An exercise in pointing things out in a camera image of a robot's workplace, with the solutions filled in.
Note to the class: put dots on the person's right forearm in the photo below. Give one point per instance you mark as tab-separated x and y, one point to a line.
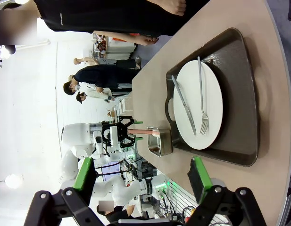
114	36

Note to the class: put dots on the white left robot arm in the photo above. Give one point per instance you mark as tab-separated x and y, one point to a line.
74	139

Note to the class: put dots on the person in white shirt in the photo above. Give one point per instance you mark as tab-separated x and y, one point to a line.
95	94

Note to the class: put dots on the seated person dark hair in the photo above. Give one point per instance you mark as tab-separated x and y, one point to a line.
117	212

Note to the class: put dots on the silver fork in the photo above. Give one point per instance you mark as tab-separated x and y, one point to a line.
202	94

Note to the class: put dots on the person's left forearm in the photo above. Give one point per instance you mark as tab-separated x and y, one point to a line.
157	2

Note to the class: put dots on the person with face mask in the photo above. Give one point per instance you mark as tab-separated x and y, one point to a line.
100	75

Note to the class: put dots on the silver table knife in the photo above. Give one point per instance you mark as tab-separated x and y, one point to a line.
183	103

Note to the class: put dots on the round ceiling light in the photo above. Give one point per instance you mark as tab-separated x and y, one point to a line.
13	181

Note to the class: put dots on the white round dinner plate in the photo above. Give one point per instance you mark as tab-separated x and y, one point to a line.
213	113

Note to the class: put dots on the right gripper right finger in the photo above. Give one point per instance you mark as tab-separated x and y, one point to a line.
199	179

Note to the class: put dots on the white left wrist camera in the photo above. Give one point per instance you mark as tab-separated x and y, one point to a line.
113	136

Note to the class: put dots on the person's left hand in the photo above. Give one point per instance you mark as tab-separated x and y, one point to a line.
177	7

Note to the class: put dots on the rectangular metal tin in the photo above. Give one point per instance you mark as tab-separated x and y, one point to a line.
163	143

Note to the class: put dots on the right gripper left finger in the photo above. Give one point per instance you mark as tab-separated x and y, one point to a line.
85	174

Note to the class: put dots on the person's right hand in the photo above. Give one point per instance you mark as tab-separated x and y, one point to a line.
147	40

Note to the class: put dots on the computer monitor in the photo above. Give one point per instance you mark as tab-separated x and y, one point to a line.
110	168

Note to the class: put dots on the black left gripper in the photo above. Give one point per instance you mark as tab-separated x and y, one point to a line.
120	131

